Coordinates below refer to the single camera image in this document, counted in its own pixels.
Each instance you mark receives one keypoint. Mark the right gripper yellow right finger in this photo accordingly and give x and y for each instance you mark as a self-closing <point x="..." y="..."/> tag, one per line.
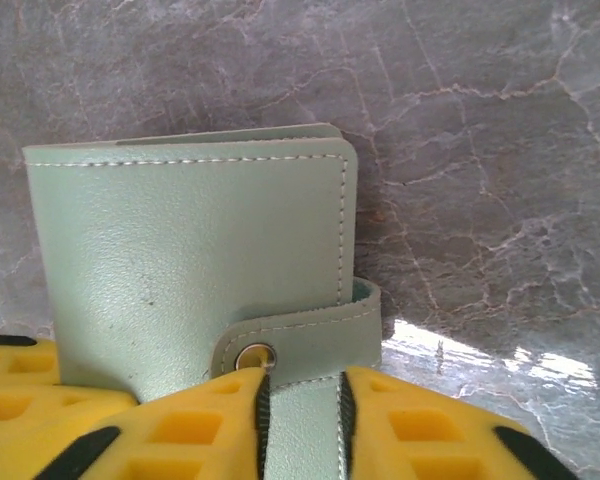
<point x="420" y="440"/>

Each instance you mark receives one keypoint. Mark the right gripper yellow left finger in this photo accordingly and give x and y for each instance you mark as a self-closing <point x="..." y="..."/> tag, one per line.
<point x="190" y="435"/>

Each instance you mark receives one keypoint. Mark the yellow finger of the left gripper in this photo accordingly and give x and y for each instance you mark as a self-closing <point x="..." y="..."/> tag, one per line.
<point x="30" y="425"/>
<point x="15" y="360"/>

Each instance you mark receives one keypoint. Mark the mint green card holder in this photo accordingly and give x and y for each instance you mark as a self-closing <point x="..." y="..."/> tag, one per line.
<point x="180" y="250"/>

